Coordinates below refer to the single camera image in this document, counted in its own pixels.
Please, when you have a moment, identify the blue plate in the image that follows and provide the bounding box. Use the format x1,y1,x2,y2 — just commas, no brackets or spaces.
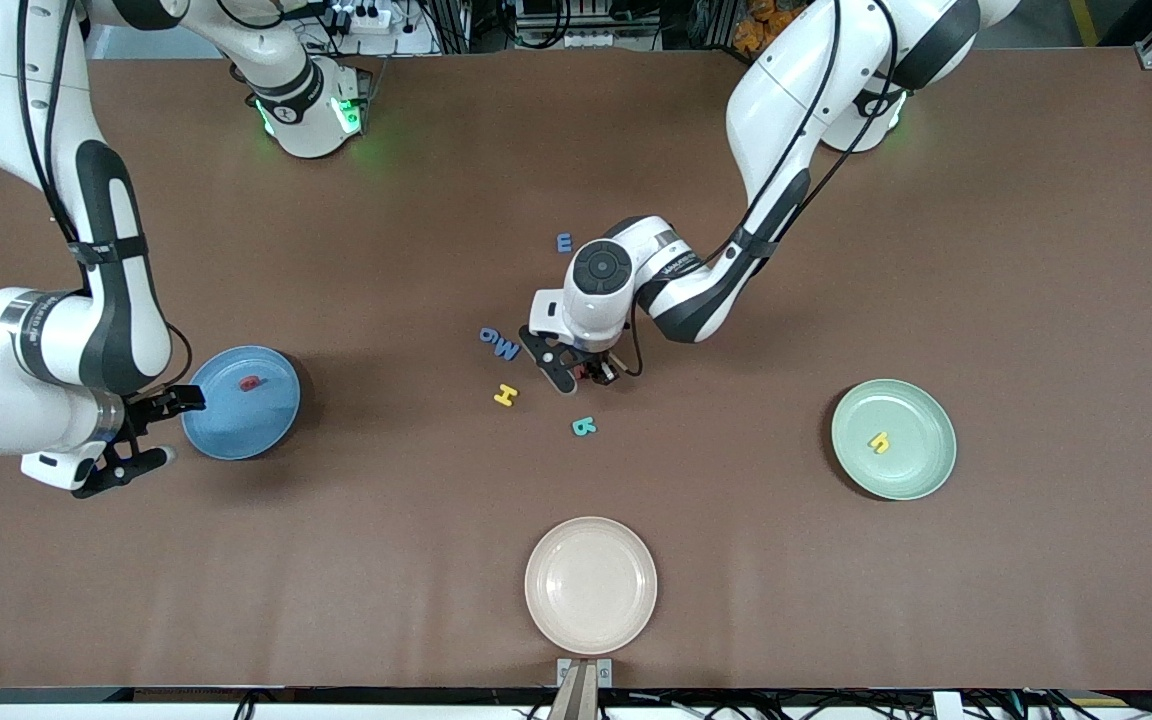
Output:
181,345,302,461

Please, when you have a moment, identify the beige plate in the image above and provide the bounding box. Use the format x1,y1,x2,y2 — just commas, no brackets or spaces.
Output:
524,516,659,657

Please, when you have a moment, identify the green plate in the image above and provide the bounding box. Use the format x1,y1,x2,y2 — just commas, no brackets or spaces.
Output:
831,378,958,501

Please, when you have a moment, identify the bag of oranges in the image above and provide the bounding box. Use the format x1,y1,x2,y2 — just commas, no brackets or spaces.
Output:
733,0,779,56

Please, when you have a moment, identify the white power strip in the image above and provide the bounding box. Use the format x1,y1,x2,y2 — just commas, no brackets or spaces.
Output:
331,3,395,33

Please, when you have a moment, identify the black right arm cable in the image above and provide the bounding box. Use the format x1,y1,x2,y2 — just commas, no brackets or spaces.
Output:
16,0,195,393

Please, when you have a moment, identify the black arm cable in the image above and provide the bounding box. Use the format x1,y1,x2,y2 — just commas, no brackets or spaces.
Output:
731,0,902,246
16,0,195,393

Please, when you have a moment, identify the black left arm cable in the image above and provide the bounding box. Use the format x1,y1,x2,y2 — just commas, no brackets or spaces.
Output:
731,0,902,246

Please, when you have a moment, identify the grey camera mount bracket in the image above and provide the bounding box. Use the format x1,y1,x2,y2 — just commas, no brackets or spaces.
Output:
548,657,614,720

